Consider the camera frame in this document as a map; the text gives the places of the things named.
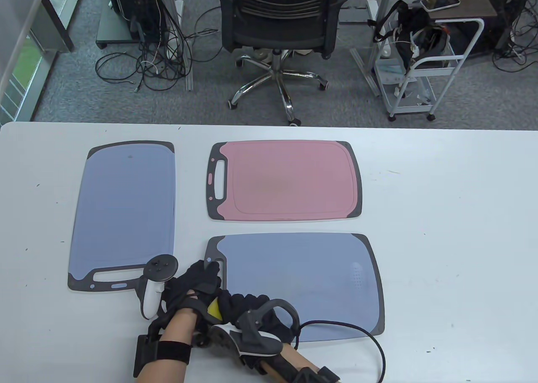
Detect white utility cart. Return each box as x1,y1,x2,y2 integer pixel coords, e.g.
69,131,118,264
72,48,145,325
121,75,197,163
373,18,485,122

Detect person's left hand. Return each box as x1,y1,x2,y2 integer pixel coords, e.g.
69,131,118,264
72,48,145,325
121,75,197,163
161,261,223,345

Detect black right glove cable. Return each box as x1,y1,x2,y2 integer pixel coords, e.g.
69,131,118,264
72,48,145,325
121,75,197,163
294,321,386,383

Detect person's right forearm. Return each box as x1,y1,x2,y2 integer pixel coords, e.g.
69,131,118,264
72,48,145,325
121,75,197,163
261,343,332,383

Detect grey floor plate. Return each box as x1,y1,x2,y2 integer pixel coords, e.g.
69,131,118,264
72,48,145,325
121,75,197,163
338,7,370,24

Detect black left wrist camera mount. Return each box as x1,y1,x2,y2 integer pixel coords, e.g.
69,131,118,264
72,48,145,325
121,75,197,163
134,335,192,377

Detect pale blue packet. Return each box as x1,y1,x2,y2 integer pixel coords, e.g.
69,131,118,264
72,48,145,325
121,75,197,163
375,58,406,87

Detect pink cutting board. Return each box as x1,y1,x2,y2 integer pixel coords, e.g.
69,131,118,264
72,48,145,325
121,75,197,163
206,140,363,222

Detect person's left forearm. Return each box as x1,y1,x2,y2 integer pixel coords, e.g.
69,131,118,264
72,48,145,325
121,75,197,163
134,309,198,383

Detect white smartphone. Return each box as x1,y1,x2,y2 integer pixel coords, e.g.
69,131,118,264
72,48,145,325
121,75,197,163
420,0,461,12

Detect grey stand base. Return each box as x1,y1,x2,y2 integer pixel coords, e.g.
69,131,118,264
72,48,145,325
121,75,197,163
96,5,135,50

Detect grey left hand controller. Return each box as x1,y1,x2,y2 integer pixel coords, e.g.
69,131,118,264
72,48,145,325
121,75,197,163
135,255,178,320

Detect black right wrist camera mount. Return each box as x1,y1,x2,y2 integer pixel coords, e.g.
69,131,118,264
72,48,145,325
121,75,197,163
290,366,341,383

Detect black computer rack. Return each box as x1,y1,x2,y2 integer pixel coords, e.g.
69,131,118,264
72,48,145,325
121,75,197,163
104,0,169,43

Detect person's right hand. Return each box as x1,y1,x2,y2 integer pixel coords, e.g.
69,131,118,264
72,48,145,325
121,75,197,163
216,290,300,373

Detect black office chair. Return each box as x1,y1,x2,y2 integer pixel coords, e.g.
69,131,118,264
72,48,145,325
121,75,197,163
211,0,353,127

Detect black bag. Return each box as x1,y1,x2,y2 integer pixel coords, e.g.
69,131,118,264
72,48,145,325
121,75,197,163
368,0,452,70

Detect grey right hand controller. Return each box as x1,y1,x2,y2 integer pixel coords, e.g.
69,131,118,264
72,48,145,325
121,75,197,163
209,299,301,356

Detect black floor cable bundle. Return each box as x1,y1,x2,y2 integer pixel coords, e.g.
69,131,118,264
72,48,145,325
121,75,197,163
95,0,223,92

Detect grey window frame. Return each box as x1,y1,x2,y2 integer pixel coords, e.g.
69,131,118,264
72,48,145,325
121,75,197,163
0,0,87,123

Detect blue cutting board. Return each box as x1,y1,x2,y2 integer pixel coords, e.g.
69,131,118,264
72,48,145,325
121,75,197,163
67,141,176,292
205,233,385,343

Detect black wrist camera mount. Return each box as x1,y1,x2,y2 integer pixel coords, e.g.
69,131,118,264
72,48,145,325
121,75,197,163
134,335,192,377
290,366,341,383

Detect grey hand controller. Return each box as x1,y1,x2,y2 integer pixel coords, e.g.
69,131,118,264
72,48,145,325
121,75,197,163
135,255,178,320
209,299,301,356

